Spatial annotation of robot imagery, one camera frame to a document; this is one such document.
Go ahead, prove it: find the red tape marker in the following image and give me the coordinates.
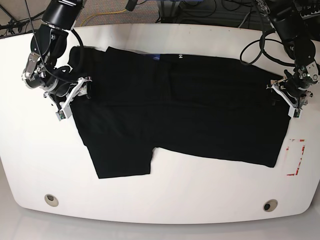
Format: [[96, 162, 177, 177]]
[[283, 139, 306, 177]]

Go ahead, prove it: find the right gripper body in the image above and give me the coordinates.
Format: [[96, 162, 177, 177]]
[[21, 52, 80, 110]]

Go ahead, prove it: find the yellow cable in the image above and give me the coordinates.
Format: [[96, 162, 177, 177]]
[[80, 7, 129, 27]]

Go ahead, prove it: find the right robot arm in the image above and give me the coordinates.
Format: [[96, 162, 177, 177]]
[[22, 0, 91, 111]]

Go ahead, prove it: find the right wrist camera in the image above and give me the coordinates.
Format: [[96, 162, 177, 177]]
[[55, 108, 72, 121]]

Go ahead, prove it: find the black T-shirt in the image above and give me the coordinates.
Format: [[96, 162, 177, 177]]
[[70, 47, 291, 179]]

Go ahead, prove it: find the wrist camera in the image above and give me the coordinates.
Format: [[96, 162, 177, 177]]
[[288, 106, 303, 119], [55, 108, 72, 121]]

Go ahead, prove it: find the right table grommet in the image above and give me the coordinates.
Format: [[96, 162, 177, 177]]
[[263, 199, 278, 212]]

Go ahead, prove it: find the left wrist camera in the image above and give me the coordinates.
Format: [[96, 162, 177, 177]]
[[288, 106, 303, 119]]

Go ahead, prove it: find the black cable bundle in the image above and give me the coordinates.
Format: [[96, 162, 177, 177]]
[[154, 0, 263, 28]]

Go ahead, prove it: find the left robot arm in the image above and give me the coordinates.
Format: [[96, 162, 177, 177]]
[[248, 0, 320, 114]]

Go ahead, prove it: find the left table grommet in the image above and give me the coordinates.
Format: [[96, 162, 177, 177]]
[[44, 194, 59, 207]]

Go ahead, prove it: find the table grommet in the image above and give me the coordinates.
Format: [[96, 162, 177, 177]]
[[44, 194, 59, 207], [263, 199, 278, 212]]

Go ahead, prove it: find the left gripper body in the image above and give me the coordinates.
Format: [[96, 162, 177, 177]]
[[272, 63, 320, 109]]

